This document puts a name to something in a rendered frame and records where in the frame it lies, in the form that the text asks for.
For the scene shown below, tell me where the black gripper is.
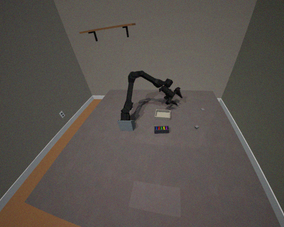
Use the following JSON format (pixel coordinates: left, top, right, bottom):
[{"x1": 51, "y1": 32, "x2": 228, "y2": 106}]
[{"x1": 165, "y1": 87, "x2": 182, "y2": 105}]

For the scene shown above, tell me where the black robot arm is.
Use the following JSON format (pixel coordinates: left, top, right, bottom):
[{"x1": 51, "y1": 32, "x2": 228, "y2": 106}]
[{"x1": 120, "y1": 70, "x2": 173, "y2": 121}]

